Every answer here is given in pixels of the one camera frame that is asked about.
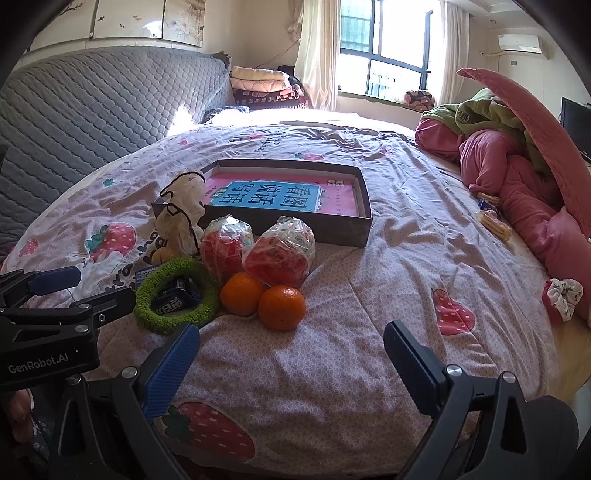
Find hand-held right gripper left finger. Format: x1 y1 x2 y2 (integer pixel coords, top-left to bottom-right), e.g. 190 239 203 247
46 322 201 480

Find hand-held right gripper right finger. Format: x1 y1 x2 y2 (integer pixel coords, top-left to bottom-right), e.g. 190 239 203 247
383 320 548 480

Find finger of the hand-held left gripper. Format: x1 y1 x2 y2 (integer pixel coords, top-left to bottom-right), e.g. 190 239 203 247
0 266 82 308
69 287 137 333

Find green fuzzy ring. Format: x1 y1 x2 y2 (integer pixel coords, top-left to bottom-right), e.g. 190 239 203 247
134 257 220 335

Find blue biscuit packet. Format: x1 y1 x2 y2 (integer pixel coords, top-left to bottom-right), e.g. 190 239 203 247
134 267 204 317

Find orange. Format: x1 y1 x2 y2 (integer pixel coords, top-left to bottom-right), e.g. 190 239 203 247
219 272 265 317
257 285 307 331

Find white plastic bag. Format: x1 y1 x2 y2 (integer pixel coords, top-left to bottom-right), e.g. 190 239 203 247
154 171 207 259

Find clear packet of red snacks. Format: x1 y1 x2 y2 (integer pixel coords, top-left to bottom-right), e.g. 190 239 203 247
242 216 316 289
200 213 256 287

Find grey cardboard box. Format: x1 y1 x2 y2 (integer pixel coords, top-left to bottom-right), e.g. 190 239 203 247
151 159 373 249

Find person's left hand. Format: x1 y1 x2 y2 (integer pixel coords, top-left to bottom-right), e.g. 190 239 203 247
7 390 35 446

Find strawberry print bed sheet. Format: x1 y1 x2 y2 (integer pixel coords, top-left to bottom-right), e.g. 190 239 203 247
0 111 573 480

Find yellow biscuit packet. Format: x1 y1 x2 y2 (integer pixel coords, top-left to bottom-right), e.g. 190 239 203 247
479 211 514 243

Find floral scrunchie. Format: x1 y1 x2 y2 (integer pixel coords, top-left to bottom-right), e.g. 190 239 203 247
542 277 585 324

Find grey quilted headboard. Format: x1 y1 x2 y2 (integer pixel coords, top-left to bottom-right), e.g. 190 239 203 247
0 46 234 259

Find pink and blue book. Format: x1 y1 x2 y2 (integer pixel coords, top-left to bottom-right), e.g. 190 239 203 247
203 168 361 217

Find pink quilt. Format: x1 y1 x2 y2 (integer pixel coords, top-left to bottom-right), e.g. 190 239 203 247
414 117 591 324

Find green blanket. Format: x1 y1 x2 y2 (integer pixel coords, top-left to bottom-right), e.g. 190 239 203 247
422 88 550 174

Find stack of folded blankets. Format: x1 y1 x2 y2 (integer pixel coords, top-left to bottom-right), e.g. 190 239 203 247
233 88 306 110

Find pink folded blanket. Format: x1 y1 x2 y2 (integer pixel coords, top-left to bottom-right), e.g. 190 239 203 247
232 78 291 93

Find patterned folded blanket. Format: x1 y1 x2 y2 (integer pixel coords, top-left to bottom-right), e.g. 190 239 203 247
404 90 435 110

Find cream folded blanket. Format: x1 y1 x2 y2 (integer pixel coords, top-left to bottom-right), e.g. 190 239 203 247
231 66 291 84

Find black cloth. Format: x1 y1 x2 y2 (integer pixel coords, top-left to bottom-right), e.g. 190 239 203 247
277 66 303 88

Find black television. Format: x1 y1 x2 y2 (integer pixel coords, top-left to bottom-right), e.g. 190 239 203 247
560 96 591 162

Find cream curtain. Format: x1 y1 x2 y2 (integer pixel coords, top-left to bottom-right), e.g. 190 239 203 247
436 0 469 109
295 0 342 112

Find window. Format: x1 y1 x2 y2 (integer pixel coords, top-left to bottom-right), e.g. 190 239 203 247
339 0 446 100

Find white air conditioner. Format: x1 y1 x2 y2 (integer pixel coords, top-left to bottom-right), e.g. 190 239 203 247
498 33 550 60

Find painted wall cabinets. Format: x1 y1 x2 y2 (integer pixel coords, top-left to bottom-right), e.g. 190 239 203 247
28 0 206 54

